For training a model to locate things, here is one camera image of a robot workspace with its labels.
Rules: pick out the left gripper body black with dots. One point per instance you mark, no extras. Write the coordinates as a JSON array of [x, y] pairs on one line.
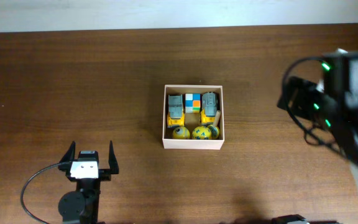
[[104, 175]]

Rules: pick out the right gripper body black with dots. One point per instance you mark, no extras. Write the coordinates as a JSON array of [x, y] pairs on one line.
[[295, 95]]

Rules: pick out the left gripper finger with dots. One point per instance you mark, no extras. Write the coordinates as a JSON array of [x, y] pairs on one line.
[[70, 154], [113, 164]]

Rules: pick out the yellow ball with face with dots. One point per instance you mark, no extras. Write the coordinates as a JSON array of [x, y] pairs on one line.
[[181, 132]]

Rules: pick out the yellow grey toy truck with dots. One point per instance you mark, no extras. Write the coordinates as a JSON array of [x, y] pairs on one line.
[[175, 116]]

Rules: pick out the yellow grey toy loader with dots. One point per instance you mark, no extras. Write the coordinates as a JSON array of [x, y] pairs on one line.
[[209, 108]]

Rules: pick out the yellow disc wooden handle toy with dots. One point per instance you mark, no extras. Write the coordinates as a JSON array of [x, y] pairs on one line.
[[214, 129]]

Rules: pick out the yellow ball blue letters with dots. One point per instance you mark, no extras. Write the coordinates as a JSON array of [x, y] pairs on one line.
[[201, 133]]

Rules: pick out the colourful puzzle cube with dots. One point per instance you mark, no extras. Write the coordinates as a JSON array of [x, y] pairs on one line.
[[192, 103]]

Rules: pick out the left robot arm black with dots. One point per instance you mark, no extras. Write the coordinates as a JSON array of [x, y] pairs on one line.
[[81, 206]]

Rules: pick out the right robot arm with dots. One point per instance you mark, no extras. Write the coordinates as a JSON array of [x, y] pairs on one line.
[[315, 129]]

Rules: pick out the white cardboard box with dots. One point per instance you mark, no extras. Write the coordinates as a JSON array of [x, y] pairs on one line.
[[169, 142]]

